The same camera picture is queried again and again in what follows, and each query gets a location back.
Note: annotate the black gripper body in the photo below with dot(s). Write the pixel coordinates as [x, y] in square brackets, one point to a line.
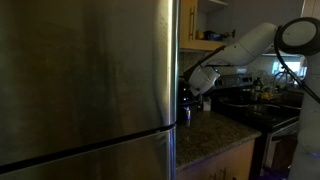
[197, 98]

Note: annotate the black coffee maker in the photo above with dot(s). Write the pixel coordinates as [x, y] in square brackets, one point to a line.
[185, 96]

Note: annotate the small white container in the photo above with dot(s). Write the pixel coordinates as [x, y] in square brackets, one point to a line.
[206, 104]

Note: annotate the small dark spice jar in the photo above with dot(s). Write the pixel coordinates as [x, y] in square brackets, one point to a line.
[187, 116]

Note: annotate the black frying pan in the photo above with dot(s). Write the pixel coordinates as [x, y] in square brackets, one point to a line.
[248, 105]

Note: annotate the green glass bottle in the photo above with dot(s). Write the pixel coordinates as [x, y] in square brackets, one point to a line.
[257, 87]

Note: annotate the yellow item in cabinet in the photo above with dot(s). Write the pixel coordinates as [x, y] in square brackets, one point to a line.
[200, 34]

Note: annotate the blue box in cabinet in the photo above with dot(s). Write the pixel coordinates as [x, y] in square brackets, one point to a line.
[213, 36]

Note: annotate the wooden upper cabinet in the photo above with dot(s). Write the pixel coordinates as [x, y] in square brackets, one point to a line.
[188, 33]

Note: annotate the black stove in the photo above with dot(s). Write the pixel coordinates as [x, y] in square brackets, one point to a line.
[266, 116]

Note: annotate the curved sink faucet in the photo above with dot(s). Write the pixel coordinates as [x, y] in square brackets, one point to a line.
[282, 77]

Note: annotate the stainless steel fridge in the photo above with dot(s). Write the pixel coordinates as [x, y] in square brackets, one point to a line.
[83, 90]

